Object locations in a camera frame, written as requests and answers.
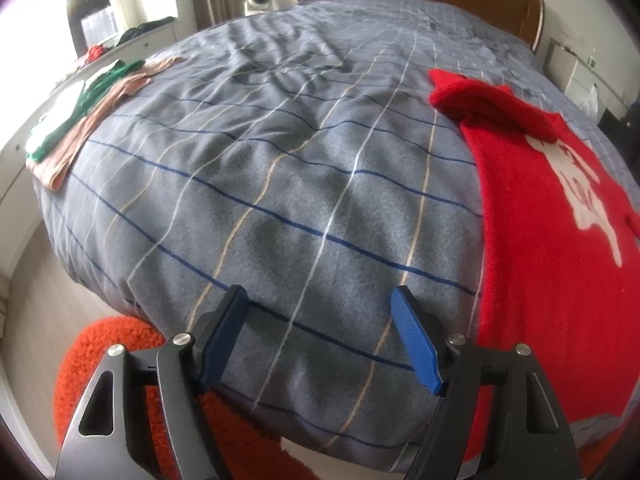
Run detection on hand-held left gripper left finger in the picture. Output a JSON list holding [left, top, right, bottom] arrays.
[[54, 285, 248, 480]]

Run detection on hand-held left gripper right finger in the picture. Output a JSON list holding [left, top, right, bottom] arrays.
[[391, 286, 584, 480]]

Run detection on red sweater with white print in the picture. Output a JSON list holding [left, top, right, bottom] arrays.
[[429, 67, 640, 463]]

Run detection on folded green and pink clothes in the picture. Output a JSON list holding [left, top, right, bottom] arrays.
[[27, 56, 186, 192]]

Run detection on dark clothes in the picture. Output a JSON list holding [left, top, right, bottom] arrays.
[[117, 16, 177, 45]]

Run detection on orange shaggy rug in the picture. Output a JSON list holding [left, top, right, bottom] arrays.
[[54, 316, 301, 480]]

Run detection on grey plaid blanket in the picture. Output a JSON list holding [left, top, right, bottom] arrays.
[[31, 0, 640, 476]]

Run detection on green garment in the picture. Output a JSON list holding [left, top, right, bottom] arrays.
[[26, 59, 146, 159]]

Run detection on white plastic bag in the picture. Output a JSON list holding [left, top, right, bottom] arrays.
[[579, 82, 602, 122]]

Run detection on white window bench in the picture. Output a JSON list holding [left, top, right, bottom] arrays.
[[0, 22, 179, 281]]

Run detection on white bedside cabinet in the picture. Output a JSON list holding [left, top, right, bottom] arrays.
[[545, 39, 627, 112]]

